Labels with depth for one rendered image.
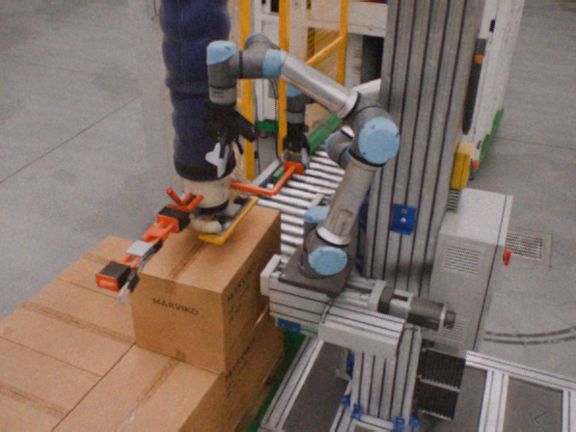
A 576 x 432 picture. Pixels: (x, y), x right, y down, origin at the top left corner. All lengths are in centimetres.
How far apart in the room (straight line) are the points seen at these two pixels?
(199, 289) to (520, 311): 213
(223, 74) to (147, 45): 204
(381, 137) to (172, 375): 129
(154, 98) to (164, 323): 168
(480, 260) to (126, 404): 136
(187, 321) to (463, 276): 102
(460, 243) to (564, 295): 203
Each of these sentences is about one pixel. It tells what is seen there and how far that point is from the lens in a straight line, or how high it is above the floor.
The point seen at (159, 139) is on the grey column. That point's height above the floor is 73.
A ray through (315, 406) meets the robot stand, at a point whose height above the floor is 21.
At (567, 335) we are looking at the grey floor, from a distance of 380.
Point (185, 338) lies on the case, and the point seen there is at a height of 67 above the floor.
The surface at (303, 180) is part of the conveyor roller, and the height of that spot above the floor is 53.
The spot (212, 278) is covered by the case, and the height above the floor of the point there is 94.
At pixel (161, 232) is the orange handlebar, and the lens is 213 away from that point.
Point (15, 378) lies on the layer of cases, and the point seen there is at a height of 54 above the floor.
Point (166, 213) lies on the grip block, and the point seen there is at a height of 120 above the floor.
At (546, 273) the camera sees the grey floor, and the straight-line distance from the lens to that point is 422.
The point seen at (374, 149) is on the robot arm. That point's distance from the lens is 176.
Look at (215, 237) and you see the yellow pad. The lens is 231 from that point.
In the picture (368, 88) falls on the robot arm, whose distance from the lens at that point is 238.
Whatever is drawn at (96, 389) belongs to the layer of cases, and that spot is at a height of 54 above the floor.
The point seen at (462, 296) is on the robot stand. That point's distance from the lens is 223.
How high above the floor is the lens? 236
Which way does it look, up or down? 32 degrees down
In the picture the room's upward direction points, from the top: straight up
